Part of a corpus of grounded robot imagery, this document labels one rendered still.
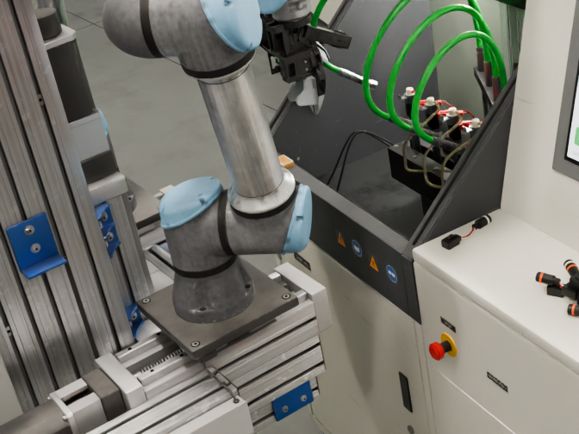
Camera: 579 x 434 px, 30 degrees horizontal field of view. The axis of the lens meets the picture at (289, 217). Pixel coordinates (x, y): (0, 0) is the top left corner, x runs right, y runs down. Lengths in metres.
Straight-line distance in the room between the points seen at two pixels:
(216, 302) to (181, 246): 0.12
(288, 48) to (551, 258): 0.64
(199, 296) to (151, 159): 3.15
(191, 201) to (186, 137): 3.35
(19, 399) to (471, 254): 0.88
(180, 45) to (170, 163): 3.40
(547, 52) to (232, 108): 0.68
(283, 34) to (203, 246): 0.47
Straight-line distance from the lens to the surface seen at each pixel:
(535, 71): 2.11
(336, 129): 2.76
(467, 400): 2.21
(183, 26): 1.56
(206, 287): 1.90
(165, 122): 5.39
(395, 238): 2.23
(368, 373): 2.61
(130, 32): 1.59
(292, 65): 2.09
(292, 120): 2.68
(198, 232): 1.84
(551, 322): 1.90
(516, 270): 2.04
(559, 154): 2.07
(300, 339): 2.05
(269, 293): 1.97
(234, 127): 1.67
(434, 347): 2.14
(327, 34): 2.12
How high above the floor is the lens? 2.11
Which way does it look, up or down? 29 degrees down
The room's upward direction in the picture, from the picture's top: 11 degrees counter-clockwise
